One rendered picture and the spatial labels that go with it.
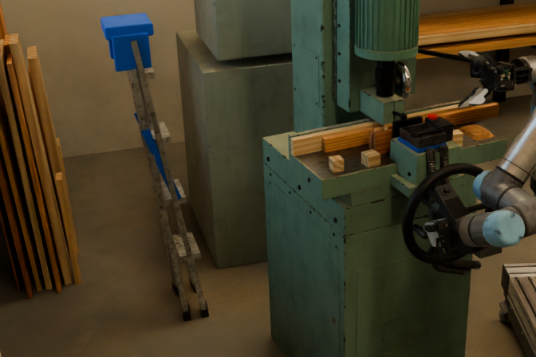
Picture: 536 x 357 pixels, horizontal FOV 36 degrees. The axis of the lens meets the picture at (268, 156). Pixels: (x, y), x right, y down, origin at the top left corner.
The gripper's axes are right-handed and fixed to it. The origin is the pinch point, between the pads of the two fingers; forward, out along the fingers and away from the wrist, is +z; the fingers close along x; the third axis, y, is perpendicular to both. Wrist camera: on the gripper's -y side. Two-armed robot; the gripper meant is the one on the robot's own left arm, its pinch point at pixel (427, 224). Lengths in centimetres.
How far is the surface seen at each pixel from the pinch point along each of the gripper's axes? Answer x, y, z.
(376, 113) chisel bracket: 8.3, -31.3, 27.6
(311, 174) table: -17.5, -19.9, 22.8
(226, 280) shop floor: -20, 14, 148
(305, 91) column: 0, -45, 54
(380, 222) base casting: -0.5, -1.3, 26.1
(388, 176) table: 2.8, -13.3, 19.6
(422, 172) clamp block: 7.6, -12.2, 9.5
